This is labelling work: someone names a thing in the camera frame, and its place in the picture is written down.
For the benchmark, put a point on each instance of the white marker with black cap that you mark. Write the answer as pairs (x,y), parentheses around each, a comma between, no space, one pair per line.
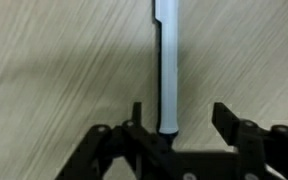
(169,66)

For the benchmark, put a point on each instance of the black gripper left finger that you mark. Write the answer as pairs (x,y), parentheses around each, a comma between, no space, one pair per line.
(124,143)

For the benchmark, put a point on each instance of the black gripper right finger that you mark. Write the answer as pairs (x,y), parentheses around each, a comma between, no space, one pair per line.
(260,146)

